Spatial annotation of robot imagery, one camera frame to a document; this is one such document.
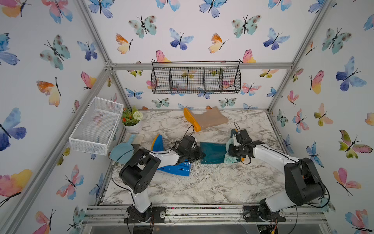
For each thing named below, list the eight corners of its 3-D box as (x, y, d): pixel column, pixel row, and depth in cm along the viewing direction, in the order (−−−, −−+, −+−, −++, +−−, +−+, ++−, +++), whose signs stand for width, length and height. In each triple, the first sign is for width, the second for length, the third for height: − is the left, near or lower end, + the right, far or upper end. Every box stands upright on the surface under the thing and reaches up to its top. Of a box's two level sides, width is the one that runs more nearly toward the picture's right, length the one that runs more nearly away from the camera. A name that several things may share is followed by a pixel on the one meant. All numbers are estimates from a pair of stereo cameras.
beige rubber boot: (195, 133, 109) (195, 127, 103) (184, 114, 121) (184, 108, 116) (226, 122, 116) (228, 116, 110) (213, 105, 128) (214, 99, 122)
